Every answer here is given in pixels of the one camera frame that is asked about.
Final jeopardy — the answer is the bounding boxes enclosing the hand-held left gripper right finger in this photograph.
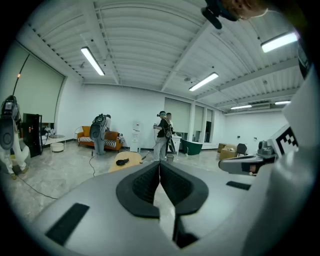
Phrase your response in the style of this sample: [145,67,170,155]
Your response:
[159,161,260,256]

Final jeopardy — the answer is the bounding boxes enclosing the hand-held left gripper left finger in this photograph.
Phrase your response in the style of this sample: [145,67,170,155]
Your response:
[26,161,181,256]

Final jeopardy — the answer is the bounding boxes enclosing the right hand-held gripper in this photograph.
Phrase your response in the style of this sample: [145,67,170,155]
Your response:
[218,123,300,176]

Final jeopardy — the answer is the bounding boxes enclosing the black chair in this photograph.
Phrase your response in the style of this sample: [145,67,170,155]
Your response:
[236,143,248,158]

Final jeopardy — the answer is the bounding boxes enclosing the dark green bathtub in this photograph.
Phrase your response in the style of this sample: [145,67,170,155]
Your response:
[180,138,204,156]

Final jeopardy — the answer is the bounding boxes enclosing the white cabinet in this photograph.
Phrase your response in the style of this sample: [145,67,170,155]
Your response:
[171,134,183,155]

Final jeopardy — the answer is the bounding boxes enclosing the grey backpack rig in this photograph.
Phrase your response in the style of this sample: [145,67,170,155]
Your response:
[164,124,178,154]
[89,114,106,141]
[0,95,21,151]

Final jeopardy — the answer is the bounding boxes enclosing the wooden table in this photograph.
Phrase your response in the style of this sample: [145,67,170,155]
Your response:
[107,151,144,174]

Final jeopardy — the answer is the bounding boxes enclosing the striped sofa blanket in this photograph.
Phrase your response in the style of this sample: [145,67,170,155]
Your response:
[78,136,118,148]

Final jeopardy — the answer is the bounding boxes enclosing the orange sofa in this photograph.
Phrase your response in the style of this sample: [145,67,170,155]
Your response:
[76,125,125,153]

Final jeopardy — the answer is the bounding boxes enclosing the white round pouf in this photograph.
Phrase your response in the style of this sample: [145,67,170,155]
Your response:
[50,142,65,153]

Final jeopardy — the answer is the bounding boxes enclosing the white water dispenser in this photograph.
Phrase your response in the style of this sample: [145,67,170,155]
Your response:
[130,121,142,153]

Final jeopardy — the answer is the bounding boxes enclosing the round white side table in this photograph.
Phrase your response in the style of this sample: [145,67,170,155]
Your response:
[48,134,67,154]

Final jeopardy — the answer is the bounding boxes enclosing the person's white shirt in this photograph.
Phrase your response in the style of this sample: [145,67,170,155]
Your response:
[281,63,320,161]

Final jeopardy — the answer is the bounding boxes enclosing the black glass-door cabinet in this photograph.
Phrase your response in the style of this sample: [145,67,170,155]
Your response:
[22,113,43,158]

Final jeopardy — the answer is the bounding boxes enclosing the person's head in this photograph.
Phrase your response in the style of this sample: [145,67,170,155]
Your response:
[219,0,270,21]

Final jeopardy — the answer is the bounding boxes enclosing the black shoulder strap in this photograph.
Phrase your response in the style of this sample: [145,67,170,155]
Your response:
[296,38,313,80]

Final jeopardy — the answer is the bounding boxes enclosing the black head-worn camera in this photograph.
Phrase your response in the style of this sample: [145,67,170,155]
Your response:
[201,0,241,30]

